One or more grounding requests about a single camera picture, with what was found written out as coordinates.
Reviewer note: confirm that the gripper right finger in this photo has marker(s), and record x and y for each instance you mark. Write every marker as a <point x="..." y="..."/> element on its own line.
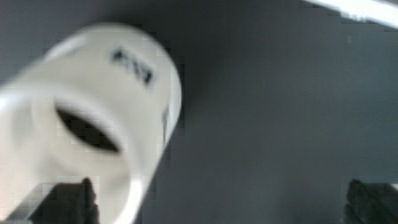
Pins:
<point x="372" y="203"/>

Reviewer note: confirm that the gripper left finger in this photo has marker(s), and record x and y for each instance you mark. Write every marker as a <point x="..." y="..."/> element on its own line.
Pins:
<point x="57" y="204"/>

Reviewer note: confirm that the white lamp shade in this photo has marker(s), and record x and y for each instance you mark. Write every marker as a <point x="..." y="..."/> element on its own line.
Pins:
<point x="89" y="110"/>

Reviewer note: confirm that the white front rail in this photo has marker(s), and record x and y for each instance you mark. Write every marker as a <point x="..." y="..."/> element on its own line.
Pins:
<point x="364" y="10"/>

